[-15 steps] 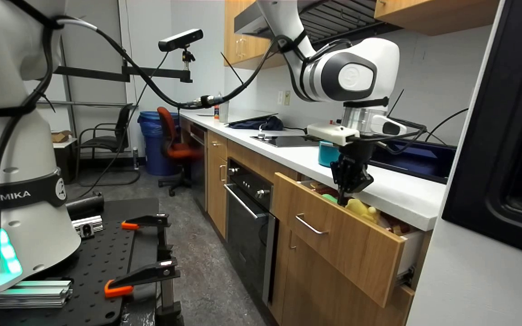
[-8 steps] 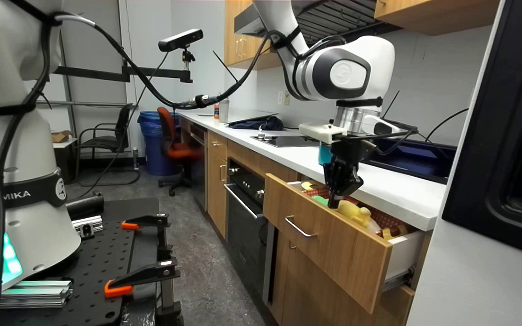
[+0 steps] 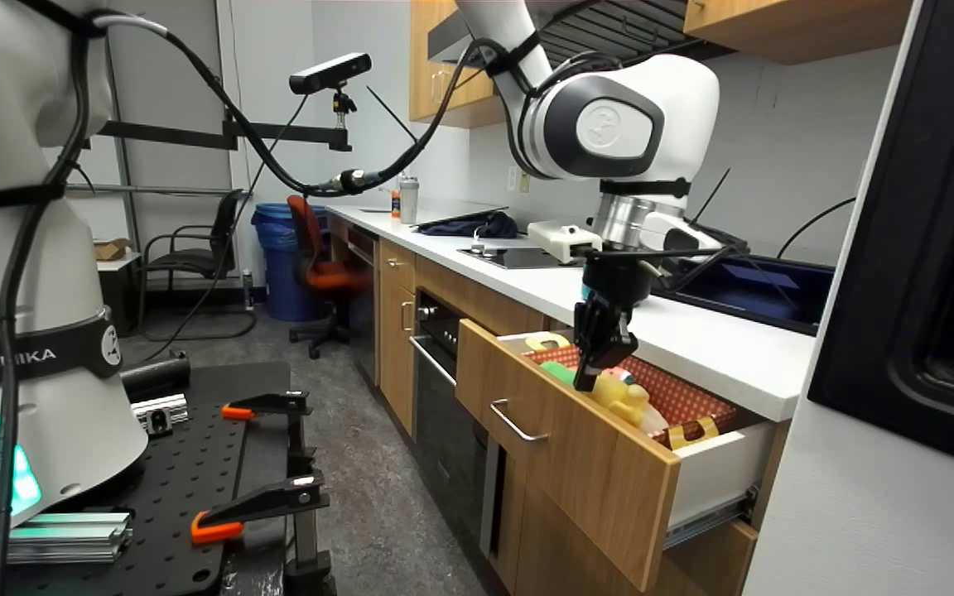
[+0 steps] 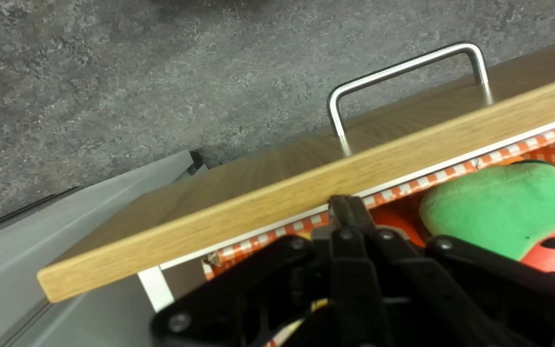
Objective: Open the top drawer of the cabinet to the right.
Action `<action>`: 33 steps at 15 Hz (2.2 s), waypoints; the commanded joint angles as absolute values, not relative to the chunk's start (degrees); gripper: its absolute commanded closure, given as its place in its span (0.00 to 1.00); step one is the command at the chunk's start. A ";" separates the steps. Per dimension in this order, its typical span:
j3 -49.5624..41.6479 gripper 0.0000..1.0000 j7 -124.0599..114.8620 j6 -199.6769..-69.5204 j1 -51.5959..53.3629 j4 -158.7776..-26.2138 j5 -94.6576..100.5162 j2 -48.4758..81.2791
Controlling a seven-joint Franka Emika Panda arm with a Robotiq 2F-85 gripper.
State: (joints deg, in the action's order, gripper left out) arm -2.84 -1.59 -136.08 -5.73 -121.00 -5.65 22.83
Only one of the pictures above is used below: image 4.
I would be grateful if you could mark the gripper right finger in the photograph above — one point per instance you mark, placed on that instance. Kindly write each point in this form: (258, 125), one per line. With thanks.
(455, 284)

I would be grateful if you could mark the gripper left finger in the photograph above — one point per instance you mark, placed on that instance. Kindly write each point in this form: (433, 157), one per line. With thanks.
(258, 284)

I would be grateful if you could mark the drawer with wooden front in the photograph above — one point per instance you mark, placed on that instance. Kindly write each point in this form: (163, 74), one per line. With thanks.
(277, 193)

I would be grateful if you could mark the orange checkered drawer liner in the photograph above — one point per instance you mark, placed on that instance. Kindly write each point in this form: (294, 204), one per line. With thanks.
(554, 144)

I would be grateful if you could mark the orange toy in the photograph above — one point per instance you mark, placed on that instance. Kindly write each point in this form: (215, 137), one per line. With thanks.
(395, 226)

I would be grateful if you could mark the watermelon slice plush toy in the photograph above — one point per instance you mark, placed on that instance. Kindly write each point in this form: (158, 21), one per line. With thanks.
(494, 207)

